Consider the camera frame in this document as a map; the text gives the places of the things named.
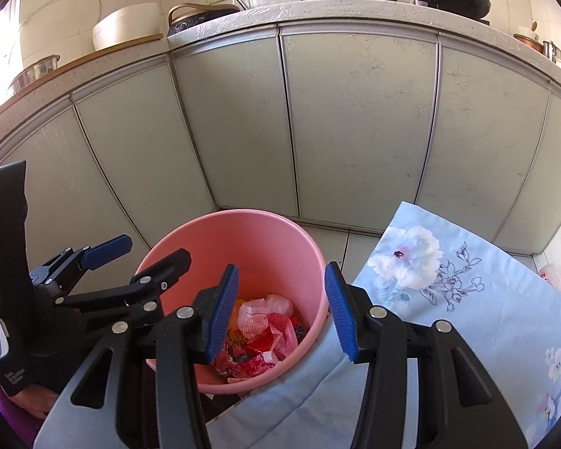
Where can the pink plastic bucket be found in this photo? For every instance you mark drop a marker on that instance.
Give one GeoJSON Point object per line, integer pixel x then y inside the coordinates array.
{"type": "Point", "coordinates": [243, 248]}

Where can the clear plastic wrap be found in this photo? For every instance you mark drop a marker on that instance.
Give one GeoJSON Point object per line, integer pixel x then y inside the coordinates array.
{"type": "Point", "coordinates": [280, 304]}

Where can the grey kitchen cabinet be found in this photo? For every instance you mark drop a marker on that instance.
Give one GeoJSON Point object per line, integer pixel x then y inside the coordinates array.
{"type": "Point", "coordinates": [355, 126]}

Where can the red white snack wrapper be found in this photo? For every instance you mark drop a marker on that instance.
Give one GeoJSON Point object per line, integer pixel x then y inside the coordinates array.
{"type": "Point", "coordinates": [255, 320]}

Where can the pink white snack packet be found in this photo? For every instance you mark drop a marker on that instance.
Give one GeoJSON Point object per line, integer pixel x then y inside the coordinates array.
{"type": "Point", "coordinates": [283, 336]}

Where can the copper pot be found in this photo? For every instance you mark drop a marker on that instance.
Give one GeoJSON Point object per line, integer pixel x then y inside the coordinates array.
{"type": "Point", "coordinates": [528, 42]}

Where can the blue floral tablecloth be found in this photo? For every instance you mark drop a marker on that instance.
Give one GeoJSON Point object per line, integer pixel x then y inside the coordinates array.
{"type": "Point", "coordinates": [472, 299]}

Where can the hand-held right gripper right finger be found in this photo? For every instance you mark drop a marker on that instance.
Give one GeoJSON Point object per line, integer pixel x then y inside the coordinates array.
{"type": "Point", "coordinates": [341, 313]}

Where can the steel cup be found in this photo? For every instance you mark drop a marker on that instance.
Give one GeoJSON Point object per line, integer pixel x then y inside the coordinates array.
{"type": "Point", "coordinates": [550, 50]}

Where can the steel wool scrubber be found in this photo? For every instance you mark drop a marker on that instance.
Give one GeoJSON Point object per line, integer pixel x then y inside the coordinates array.
{"type": "Point", "coordinates": [301, 331]}

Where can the large white pot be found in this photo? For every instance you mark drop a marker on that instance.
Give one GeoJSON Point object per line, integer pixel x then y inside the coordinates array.
{"type": "Point", "coordinates": [126, 28]}

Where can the purple clothing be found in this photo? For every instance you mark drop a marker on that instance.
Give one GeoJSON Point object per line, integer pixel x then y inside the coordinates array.
{"type": "Point", "coordinates": [0, 407]}

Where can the person's left hand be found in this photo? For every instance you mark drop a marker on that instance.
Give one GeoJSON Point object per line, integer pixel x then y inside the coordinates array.
{"type": "Point", "coordinates": [32, 400]}

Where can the dark rice cooker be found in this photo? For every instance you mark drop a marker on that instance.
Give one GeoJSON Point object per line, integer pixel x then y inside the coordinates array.
{"type": "Point", "coordinates": [201, 21]}

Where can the pink plastic bag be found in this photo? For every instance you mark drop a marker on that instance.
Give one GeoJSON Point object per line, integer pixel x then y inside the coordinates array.
{"type": "Point", "coordinates": [554, 276]}

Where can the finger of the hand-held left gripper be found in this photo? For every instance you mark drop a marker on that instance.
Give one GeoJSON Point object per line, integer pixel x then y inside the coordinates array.
{"type": "Point", "coordinates": [107, 249]}
{"type": "Point", "coordinates": [161, 271]}

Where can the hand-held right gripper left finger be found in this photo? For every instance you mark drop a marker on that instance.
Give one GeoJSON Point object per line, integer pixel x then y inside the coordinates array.
{"type": "Point", "coordinates": [223, 318]}

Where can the steel basin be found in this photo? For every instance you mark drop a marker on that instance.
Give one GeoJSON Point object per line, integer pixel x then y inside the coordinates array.
{"type": "Point", "coordinates": [32, 72]}

